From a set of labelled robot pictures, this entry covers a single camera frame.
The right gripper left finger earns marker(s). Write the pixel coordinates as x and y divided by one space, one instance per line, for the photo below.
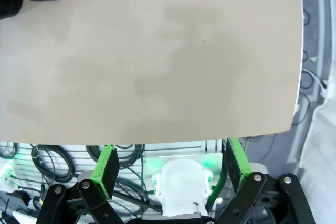
105 176

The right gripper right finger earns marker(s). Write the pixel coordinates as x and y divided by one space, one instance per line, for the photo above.
240 163

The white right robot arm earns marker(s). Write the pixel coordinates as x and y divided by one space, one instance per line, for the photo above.
183 182

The small black box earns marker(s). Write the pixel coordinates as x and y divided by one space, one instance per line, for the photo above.
18 197

